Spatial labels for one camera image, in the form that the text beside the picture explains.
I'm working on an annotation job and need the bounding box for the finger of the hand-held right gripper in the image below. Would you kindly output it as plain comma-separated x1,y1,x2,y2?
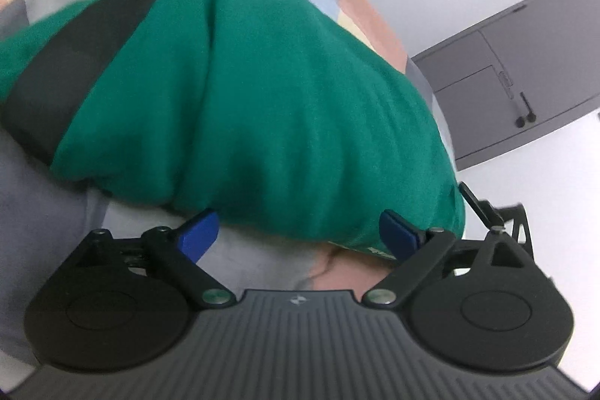
457,181,536,262

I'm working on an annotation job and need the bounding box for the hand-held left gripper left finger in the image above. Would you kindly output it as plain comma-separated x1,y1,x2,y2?
77,209,236,311

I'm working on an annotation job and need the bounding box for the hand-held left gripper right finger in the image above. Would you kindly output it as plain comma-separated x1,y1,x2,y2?
363,208,540,309

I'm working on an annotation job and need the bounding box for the green printed sweatshirt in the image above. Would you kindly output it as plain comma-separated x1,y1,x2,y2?
0,0,467,262

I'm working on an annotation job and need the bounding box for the patchwork bed blanket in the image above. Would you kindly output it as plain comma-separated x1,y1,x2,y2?
0,0,458,382

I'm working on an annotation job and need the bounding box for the grey door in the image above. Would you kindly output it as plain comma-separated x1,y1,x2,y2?
411,0,600,172

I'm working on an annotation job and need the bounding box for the black garment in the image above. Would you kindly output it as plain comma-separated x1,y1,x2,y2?
0,0,263,169

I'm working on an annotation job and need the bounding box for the black door handle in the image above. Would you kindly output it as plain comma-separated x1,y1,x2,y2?
520,92,538,123

